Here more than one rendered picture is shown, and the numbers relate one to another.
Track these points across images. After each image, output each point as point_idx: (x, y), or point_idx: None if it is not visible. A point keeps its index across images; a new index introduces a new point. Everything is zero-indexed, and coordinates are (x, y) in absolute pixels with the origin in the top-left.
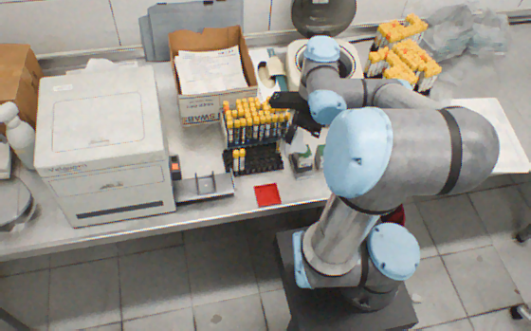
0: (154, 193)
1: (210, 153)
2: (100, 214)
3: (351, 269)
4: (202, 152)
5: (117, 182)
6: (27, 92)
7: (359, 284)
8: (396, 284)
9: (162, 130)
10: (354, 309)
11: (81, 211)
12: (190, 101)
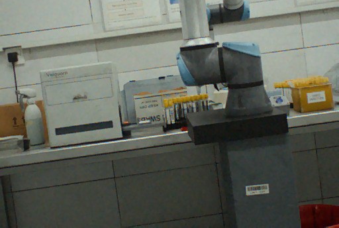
0: (106, 111)
1: (154, 129)
2: (71, 132)
3: (206, 44)
4: (148, 130)
5: (83, 93)
6: (42, 112)
7: (220, 63)
8: (247, 63)
9: (115, 75)
10: (235, 116)
11: (58, 125)
12: (141, 101)
